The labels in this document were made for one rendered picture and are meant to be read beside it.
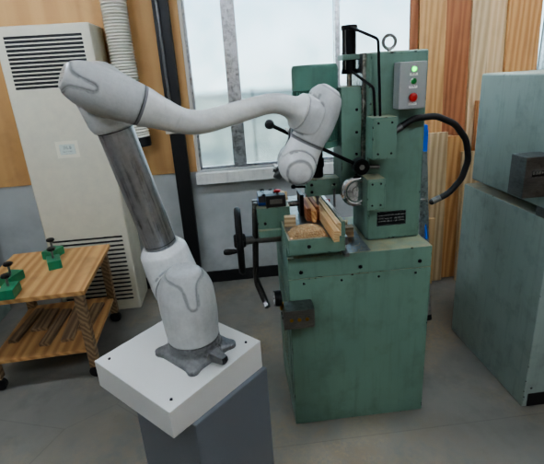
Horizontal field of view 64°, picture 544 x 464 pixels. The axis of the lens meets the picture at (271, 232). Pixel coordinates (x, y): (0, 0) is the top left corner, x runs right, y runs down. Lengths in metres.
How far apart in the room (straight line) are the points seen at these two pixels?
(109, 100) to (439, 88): 2.48
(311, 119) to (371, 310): 0.91
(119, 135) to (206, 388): 0.73
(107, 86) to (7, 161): 2.35
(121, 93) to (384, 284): 1.21
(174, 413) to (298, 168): 0.73
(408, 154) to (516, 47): 1.83
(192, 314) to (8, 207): 2.43
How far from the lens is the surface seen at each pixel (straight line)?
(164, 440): 1.50
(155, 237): 1.36
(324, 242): 1.60
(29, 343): 2.76
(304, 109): 1.24
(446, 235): 3.32
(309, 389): 2.01
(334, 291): 1.77
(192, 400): 1.26
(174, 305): 1.23
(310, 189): 1.79
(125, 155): 1.29
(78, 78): 1.11
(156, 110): 1.13
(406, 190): 1.83
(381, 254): 1.76
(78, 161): 2.93
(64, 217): 3.06
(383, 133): 1.66
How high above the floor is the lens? 1.47
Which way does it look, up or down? 20 degrees down
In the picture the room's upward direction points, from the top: 4 degrees counter-clockwise
